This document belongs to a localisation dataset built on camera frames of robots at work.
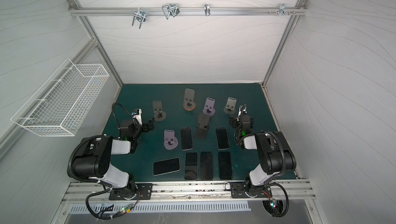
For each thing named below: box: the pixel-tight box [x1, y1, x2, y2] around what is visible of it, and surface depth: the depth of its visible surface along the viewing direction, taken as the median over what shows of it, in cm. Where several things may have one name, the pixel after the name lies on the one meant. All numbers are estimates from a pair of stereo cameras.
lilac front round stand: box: [163, 130, 179, 150], surface depth 87 cm
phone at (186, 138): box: [179, 126, 194, 151], surface depth 93 cm
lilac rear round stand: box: [202, 97, 216, 117], surface depth 101 cm
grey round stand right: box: [223, 97, 237, 115], surface depth 103 cm
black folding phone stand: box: [194, 112, 211, 140], surface depth 92 cm
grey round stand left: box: [152, 100, 167, 122], surface depth 100 cm
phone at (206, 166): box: [200, 151, 214, 180], surface depth 84 cm
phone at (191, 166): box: [184, 151, 198, 181], surface depth 86 cm
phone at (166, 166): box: [152, 157, 181, 176], surface depth 83 cm
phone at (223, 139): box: [215, 126, 230, 151], surface depth 94 cm
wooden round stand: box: [183, 88, 196, 111], surface depth 104 cm
